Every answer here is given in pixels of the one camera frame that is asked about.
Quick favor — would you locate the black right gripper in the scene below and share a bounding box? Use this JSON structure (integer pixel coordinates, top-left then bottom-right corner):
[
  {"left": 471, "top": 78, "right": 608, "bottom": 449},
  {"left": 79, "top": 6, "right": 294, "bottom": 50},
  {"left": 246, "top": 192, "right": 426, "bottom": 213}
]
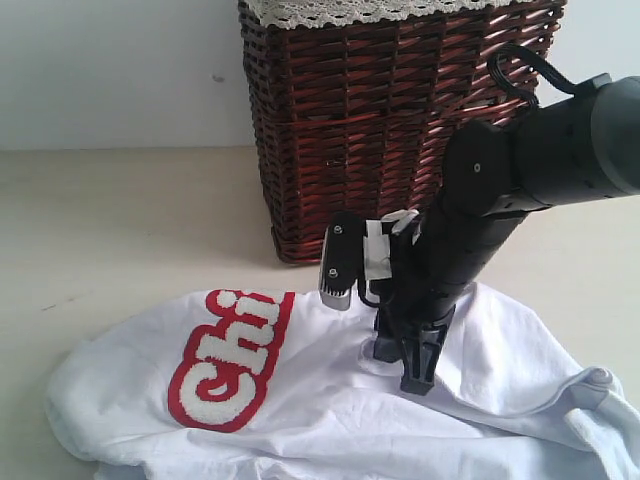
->
[{"left": 372, "top": 204, "right": 527, "bottom": 396}]

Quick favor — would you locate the white t-shirt red logo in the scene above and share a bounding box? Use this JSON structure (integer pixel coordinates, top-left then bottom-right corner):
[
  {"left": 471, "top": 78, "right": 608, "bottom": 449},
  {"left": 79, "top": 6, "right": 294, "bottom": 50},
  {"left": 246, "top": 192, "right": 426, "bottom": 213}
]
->
[{"left": 45, "top": 285, "right": 639, "bottom": 479}]

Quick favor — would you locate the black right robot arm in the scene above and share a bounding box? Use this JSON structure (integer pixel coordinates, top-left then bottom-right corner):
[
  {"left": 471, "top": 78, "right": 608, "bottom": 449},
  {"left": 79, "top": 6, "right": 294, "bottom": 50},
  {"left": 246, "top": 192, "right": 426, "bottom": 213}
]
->
[{"left": 374, "top": 75, "right": 639, "bottom": 395}]

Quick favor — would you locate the dark brown wicker basket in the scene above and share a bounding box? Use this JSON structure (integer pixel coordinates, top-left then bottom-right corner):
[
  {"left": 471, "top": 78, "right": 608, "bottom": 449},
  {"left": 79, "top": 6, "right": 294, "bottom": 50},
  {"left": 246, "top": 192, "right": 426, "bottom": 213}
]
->
[{"left": 238, "top": 1, "right": 565, "bottom": 264}]

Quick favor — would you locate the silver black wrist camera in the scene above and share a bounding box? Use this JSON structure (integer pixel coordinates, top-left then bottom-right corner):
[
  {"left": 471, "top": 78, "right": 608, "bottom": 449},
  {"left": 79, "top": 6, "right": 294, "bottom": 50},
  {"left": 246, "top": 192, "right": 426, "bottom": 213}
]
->
[{"left": 318, "top": 211, "right": 363, "bottom": 312}]

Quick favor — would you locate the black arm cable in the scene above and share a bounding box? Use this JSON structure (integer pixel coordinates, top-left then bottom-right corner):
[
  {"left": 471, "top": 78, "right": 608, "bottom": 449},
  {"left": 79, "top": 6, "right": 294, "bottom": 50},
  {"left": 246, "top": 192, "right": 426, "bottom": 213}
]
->
[{"left": 487, "top": 43, "right": 581, "bottom": 109}]

